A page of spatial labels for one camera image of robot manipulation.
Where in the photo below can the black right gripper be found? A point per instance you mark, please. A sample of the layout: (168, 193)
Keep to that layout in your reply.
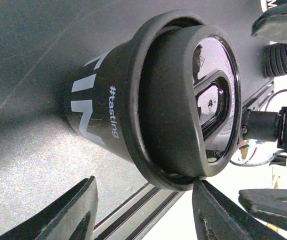
(269, 205)

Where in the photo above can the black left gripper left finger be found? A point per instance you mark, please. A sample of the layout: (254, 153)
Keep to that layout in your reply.
(70, 217)

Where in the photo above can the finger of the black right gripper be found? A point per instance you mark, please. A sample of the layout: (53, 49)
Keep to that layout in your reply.
(272, 23)

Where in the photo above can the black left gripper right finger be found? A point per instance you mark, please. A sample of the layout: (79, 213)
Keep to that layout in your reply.
(216, 217)

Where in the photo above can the black cup lid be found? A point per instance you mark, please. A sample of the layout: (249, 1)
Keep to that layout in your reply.
(182, 103)

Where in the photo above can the black coffee cup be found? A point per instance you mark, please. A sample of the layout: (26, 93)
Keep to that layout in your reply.
(92, 101)

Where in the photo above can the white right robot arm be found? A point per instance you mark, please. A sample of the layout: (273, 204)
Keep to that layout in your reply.
(262, 125)

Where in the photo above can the stack of black lids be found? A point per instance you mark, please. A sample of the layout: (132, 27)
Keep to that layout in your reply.
(274, 60)

